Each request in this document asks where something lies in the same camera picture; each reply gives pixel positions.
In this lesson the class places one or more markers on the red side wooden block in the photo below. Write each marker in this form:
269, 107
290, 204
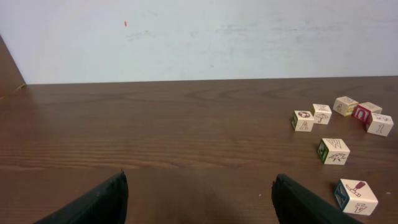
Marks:
363, 111

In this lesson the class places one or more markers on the hammer wooden block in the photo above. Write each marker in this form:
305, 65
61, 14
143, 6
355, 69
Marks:
355, 196

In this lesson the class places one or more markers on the ball A wooden block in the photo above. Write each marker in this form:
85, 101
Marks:
302, 121

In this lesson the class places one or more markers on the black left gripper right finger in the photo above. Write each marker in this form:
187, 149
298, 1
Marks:
295, 204

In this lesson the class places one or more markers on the W wooden block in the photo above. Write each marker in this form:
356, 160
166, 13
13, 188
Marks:
333, 151

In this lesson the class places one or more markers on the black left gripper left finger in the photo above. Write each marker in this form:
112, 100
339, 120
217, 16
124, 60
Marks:
106, 203

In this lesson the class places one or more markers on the yellow side wooden block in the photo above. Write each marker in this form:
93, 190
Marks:
345, 105

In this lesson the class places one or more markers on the green N wooden block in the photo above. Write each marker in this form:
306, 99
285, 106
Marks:
379, 124

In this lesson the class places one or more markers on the umbrella wooden block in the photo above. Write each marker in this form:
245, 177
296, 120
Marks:
321, 114

